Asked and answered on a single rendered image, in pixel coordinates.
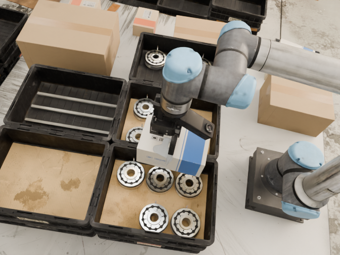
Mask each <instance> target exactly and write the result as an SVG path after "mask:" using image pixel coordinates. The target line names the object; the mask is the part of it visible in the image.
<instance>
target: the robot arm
mask: <svg viewBox="0 0 340 255"><path fill-rule="evenodd" d="M247 68H249V69H253V70H256V71H260V72H263V73H267V74H270V75H273V76H277V77H280V78H284V79H288V80H291V81H295V82H298V83H302V84H305V85H308V86H311V87H315V88H318V89H322V90H325V91H329V92H332V93H336V94H339V95H340V59H336V58H333V57H329V56H326V55H322V54H318V53H315V52H311V51H308V50H304V49H301V48H297V47H294V46H290V45H287V44H283V43H280V42H277V41H273V40H270V39H266V38H263V37H259V36H256V35H252V32H251V29H250V27H249V26H248V25H247V24H246V23H245V22H242V21H231V22H228V23H227V24H225V25H224V26H223V28H222V29H221V32H220V35H219V38H218V40H217V49H216V53H215V58H214V62H213V66H211V65H207V64H203V63H202V59H201V56H200V55H199V54H198V53H197V52H195V51H193V49H191V48H186V47H180V48H176V49H173V50H172V51H170V52H169V53H168V55H167V56H166V59H165V64H164V68H163V71H162V74H163V78H162V87H161V94H156V97H155V101H154V103H153V108H154V112H153V115H152V119H151V122H150V134H154V135H158V136H162V137H163V136H164V135H167V136H172V138H169V137H166V138H164V139H163V141H162V144H160V145H155V146H154V147H153V151H154V152H155V153H157V154H159V155H161V156H163V157H165V158H166V163H165V164H169V163H170V162H171V161H172V158H173V154H174V150H175V146H176V142H177V138H179V136H180V133H181V129H182V127H184V128H186V129H187V130H189V131H191V132H192V133H194V134H196V135H197V136H199V137H201V138H203V139H204V140H207V139H210V138H212V137H213V133H214V128H215V125H214V124H213V123H211V122H210V121H208V120H207V119H205V118H204V117H202V116H201V115H199V114H197V113H196V112H194V111H193V110H191V109H190V106H191V102H192V99H193V98H195V99H200V100H204V101H207V102H211V103H215V104H219V105H223V106H226V107H232V108H237V109H246V108H247V107H248V106H249V105H250V104H251V102H252V99H253V97H254V93H255V91H256V86H257V81H256V78H255V77H254V76H251V75H249V74H246V70H247ZM151 127H152V128H151ZM169 142H170V145H169ZM168 145H169V147H168ZM323 163H324V155H323V153H322V151H321V150H320V149H319V148H318V147H317V146H316V145H314V144H313V143H310V142H307V141H297V142H295V143H294V144H292V145H290V146H289V148H288V149H287V150H286V151H285V152H284V154H283V155H282V156H281V157H278V158H274V159H273V160H271V161H270V162H269V163H268V164H267V165H266V168H265V178H266V180H267V182H268V184H269V185H270V186H271V187H272V188H273V189H274V190H276V191H277V192H280V193H282V201H281V202H282V210H283V211H284V212H285V213H286V214H288V215H291V216H294V217H298V218H304V219H317V218H319V217H320V213H321V212H320V208H322V207H324V206H325V205H327V203H328V202H329V200H330V198H331V197H333V196H335V195H337V194H339V193H340V155H339V156H337V157H336V158H334V159H332V160H331V161H329V162H328V163H326V164H325V165H323ZM322 165H323V166H322Z"/></svg>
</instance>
